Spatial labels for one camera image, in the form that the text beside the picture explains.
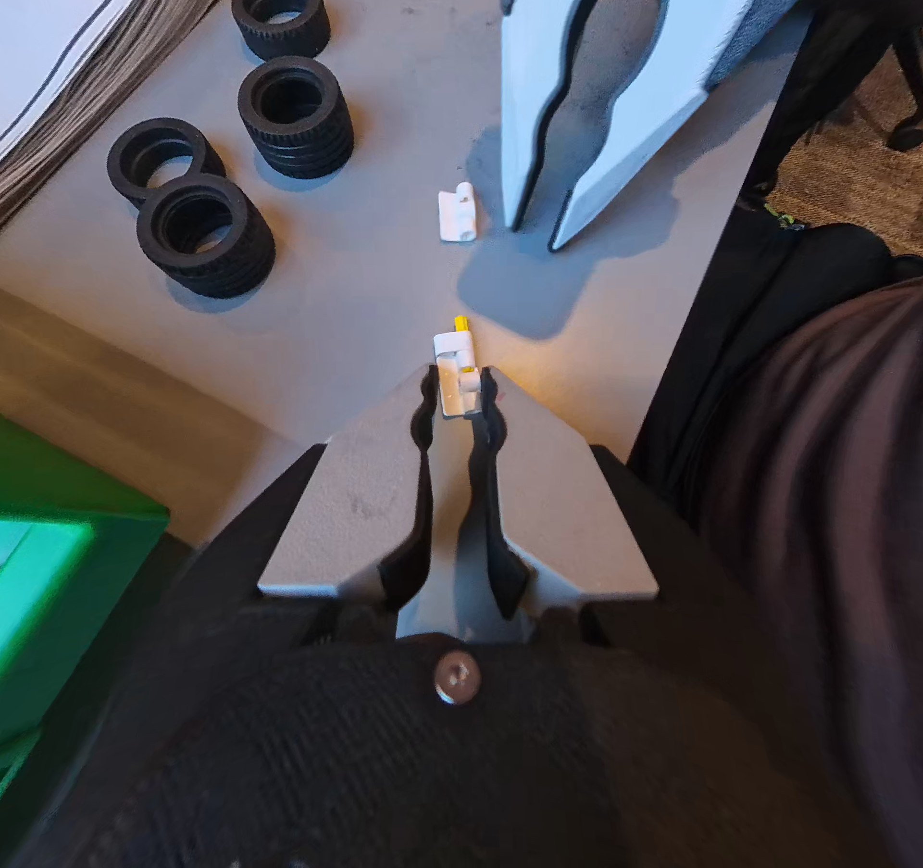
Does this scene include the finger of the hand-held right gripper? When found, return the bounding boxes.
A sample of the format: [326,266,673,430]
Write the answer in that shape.
[548,0,785,252]
[499,0,621,233]

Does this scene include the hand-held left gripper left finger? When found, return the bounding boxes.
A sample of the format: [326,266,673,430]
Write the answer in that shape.
[257,365,441,613]

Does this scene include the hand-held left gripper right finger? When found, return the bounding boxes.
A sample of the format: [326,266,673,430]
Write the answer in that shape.
[482,367,661,621]

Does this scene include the white brick connector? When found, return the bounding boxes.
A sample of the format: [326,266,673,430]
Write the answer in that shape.
[433,330,483,418]
[437,183,478,243]

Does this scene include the yellow brick axle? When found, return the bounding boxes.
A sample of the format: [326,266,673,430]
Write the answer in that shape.
[453,315,478,393]

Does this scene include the green box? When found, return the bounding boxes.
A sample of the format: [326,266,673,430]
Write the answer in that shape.
[0,414,172,797]

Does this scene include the white instruction booklet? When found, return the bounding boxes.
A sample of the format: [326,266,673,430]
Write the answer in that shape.
[0,0,257,228]

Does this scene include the black chair leg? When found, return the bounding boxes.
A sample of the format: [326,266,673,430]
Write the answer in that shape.
[886,38,923,155]

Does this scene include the black toy tyre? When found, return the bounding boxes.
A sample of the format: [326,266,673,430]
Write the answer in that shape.
[231,0,333,61]
[136,174,277,299]
[237,56,356,180]
[107,118,228,209]

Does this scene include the person's brown shirt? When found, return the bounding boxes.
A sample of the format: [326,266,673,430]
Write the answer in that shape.
[685,277,923,868]

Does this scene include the person's black pants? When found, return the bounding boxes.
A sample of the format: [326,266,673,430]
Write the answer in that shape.
[627,6,898,523]

